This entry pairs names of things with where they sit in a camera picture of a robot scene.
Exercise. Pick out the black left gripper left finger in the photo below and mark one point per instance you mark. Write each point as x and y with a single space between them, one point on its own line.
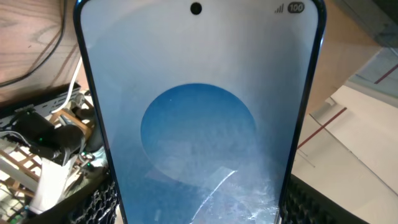
95 203

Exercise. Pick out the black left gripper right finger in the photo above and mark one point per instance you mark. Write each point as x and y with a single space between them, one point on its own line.
305 205

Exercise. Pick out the blue Galaxy smartphone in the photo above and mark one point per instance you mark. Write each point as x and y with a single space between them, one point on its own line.
200 103

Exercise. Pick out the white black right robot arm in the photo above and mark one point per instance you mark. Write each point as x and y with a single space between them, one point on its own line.
71 157

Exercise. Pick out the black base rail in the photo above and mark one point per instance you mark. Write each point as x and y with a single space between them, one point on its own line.
44 104

